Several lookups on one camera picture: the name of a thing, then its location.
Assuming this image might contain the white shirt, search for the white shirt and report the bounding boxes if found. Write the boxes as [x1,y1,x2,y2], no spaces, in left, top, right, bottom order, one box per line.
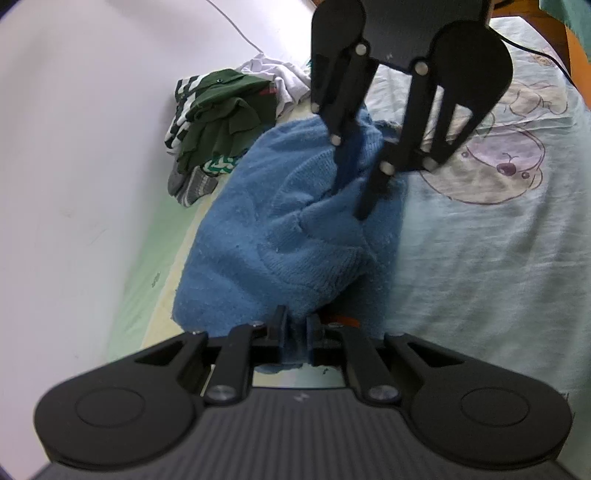
[238,53,315,116]

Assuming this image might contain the green white zigzag garment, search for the green white zigzag garment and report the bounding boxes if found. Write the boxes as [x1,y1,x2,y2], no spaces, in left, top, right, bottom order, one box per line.
[202,154,241,177]

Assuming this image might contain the green jacket white stripes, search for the green jacket white stripes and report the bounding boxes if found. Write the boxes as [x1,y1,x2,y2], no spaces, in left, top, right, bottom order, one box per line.
[163,69,278,155]

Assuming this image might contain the black cable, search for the black cable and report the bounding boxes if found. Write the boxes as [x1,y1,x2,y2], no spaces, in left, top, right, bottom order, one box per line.
[496,28,578,88]

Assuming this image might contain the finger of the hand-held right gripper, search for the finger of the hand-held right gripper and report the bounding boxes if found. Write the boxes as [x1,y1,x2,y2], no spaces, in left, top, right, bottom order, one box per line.
[356,69,485,219]
[312,46,379,193]

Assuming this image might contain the blue fleece garment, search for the blue fleece garment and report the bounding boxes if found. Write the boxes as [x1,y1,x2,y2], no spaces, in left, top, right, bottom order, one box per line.
[172,104,409,377]

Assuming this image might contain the yellow green printed bedsheet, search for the yellow green printed bedsheet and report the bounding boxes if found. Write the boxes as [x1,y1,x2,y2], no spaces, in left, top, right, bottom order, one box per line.
[104,16,591,398]

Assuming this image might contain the grey striped knit sweater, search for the grey striped knit sweater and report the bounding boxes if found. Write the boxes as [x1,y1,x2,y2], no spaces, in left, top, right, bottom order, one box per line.
[166,164,220,207]

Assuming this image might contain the teal cloth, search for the teal cloth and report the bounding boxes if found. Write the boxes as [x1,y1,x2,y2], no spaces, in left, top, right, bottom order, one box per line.
[538,0,591,31]

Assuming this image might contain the white power cord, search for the white power cord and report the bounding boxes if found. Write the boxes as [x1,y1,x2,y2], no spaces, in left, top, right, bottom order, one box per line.
[205,0,266,54]

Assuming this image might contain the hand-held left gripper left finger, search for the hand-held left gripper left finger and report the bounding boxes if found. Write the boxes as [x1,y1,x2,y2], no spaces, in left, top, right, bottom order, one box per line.
[135,305,291,407]

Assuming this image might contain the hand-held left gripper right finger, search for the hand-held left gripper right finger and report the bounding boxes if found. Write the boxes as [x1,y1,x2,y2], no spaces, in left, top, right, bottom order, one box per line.
[306,313,459,406]

